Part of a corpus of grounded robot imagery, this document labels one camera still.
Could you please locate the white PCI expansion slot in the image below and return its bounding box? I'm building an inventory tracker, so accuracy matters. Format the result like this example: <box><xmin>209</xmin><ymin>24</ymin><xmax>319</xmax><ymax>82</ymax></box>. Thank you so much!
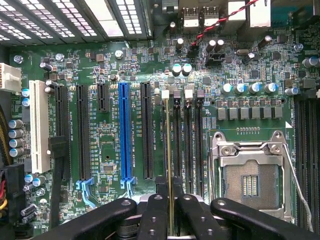
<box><xmin>28</xmin><ymin>79</ymin><xmax>52</xmax><ymax>175</ymax></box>

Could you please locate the yellow and black braided cable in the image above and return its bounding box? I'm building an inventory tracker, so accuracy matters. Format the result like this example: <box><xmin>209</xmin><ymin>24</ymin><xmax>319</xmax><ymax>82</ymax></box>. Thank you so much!
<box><xmin>0</xmin><ymin>104</ymin><xmax>13</xmax><ymax>166</ymax></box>

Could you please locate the black RAM slot bank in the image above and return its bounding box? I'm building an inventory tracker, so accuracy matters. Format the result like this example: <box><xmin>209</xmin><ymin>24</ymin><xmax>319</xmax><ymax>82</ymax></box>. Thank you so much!
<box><xmin>292</xmin><ymin>96</ymin><xmax>320</xmax><ymax>227</ymax></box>

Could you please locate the short black expansion slot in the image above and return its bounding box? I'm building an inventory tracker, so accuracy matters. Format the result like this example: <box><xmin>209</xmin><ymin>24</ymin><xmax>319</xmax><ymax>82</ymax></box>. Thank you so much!
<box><xmin>96</xmin><ymin>82</ymin><xmax>111</xmax><ymax>113</ymax></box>

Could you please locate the long black expansion slot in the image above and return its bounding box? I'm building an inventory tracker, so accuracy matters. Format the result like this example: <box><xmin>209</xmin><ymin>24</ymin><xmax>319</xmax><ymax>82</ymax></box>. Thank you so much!
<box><xmin>48</xmin><ymin>84</ymin><xmax>72</xmax><ymax>182</ymax></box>
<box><xmin>74</xmin><ymin>84</ymin><xmax>97</xmax><ymax>208</ymax></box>
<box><xmin>140</xmin><ymin>81</ymin><xmax>155</xmax><ymax>180</ymax></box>

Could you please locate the silver USB port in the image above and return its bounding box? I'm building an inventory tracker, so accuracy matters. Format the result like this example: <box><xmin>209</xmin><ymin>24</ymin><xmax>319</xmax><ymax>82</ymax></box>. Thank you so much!
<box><xmin>202</xmin><ymin>5</ymin><xmax>221</xmax><ymax>28</ymax></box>
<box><xmin>183</xmin><ymin>6</ymin><xmax>201</xmax><ymax>29</ymax></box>

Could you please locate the silver rear port block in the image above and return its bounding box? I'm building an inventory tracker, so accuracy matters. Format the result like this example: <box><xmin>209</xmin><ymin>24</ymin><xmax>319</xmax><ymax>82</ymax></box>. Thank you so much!
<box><xmin>226</xmin><ymin>0</ymin><xmax>248</xmax><ymax>23</ymax></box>
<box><xmin>248</xmin><ymin>0</ymin><xmax>273</xmax><ymax>29</ymax></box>

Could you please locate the black power plug with wires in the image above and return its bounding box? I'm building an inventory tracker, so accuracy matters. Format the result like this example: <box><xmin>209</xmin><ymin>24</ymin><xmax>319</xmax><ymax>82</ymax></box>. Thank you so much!
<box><xmin>0</xmin><ymin>163</ymin><xmax>26</xmax><ymax>227</ymax></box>

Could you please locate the silver wire locking lever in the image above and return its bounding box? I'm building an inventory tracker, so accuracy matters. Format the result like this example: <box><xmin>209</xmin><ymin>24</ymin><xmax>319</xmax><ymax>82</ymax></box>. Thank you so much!
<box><xmin>282</xmin><ymin>143</ymin><xmax>315</xmax><ymax>233</ymax></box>

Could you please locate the white power connector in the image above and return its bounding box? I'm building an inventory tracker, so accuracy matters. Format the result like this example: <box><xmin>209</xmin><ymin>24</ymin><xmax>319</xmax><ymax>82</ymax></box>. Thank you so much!
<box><xmin>0</xmin><ymin>62</ymin><xmax>23</xmax><ymax>92</ymax></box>

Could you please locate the black fan header connector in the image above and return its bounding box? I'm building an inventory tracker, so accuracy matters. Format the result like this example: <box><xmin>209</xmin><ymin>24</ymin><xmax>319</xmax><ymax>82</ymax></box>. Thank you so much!
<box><xmin>206</xmin><ymin>51</ymin><xmax>226</xmax><ymax>66</ymax></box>

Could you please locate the blue expansion slot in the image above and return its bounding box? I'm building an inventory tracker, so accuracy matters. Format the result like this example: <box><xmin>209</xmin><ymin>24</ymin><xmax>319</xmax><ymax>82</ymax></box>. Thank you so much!
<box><xmin>118</xmin><ymin>81</ymin><xmax>137</xmax><ymax>198</ymax></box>

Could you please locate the RAM slot with white latch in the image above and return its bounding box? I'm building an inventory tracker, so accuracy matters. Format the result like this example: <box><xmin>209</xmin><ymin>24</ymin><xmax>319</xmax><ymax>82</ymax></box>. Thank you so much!
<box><xmin>161</xmin><ymin>89</ymin><xmax>174</xmax><ymax>179</ymax></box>
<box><xmin>184</xmin><ymin>88</ymin><xmax>195</xmax><ymax>197</ymax></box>

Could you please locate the silver CPU socket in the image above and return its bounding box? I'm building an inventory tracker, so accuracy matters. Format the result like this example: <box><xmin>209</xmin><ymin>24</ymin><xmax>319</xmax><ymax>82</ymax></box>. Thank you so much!
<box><xmin>209</xmin><ymin>129</ymin><xmax>296</xmax><ymax>224</ymax></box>

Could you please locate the green PC motherboard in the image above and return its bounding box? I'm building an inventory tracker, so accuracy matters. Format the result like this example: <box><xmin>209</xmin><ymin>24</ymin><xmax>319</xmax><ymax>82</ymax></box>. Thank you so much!
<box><xmin>7</xmin><ymin>0</ymin><xmax>320</xmax><ymax>240</ymax></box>

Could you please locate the green computer motherboard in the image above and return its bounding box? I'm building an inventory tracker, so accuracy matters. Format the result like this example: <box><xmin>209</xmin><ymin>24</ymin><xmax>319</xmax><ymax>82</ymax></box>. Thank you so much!
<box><xmin>0</xmin><ymin>0</ymin><xmax>320</xmax><ymax>240</ymax></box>

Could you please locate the red and black twisted wire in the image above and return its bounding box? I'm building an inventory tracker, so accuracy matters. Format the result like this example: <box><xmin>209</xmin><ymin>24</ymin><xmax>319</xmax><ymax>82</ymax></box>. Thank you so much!
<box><xmin>189</xmin><ymin>0</ymin><xmax>260</xmax><ymax>50</ymax></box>

